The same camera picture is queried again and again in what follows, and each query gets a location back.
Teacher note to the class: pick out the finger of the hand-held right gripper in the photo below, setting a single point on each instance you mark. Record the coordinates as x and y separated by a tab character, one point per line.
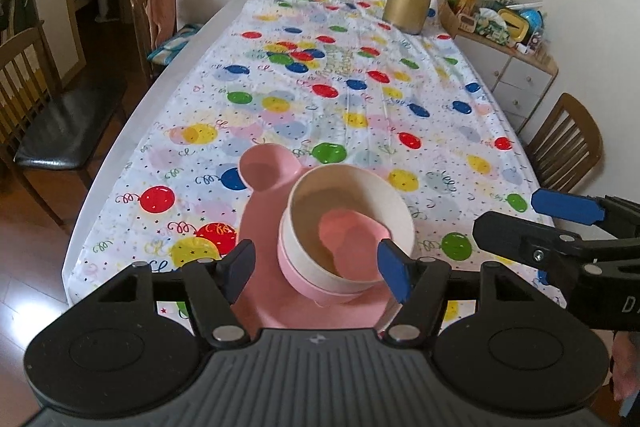
520	237
565	206

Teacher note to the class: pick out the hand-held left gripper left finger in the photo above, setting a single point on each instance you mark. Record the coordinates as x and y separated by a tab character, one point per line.
239	269

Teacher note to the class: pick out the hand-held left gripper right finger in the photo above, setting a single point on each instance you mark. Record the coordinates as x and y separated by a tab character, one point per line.
395	272

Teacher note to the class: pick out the pink heart-shaped bowl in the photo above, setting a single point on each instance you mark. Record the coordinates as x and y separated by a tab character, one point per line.
350	237

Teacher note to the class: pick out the pink round bowl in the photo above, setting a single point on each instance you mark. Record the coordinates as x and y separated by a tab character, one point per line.
300	279

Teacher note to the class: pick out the cream bowl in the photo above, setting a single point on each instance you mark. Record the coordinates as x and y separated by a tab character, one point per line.
305	227

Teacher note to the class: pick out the pink bear-shaped divided plate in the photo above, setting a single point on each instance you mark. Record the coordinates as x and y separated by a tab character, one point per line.
262	187

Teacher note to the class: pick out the person's right hand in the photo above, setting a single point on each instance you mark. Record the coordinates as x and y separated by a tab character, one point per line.
629	367

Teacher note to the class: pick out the wooden slat chair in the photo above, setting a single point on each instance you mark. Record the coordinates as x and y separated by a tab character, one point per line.
565	142

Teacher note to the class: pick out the white drawer cabinet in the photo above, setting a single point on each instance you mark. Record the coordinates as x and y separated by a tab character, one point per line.
520	77

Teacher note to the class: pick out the balloon printed tablecloth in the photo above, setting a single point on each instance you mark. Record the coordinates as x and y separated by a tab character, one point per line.
350	107

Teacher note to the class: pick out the yellow box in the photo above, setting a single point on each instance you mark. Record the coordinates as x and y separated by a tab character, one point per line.
515	24

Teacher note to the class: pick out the green tissue box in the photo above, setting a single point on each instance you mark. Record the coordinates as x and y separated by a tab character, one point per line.
492	27

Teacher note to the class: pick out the white digital timer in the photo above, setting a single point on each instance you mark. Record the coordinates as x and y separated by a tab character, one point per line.
468	23

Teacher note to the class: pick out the wooden chair black seat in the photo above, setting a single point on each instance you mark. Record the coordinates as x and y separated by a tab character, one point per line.
60	122

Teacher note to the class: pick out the blue striped seat cushion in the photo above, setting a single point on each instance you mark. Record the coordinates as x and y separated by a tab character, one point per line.
175	44

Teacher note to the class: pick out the pink towel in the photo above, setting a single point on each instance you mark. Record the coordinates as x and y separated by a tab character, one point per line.
160	7

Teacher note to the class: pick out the wooden chair with towel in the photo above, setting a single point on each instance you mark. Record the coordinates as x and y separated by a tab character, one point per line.
140	12

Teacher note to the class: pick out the dark bag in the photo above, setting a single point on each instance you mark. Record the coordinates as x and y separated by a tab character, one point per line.
15	12

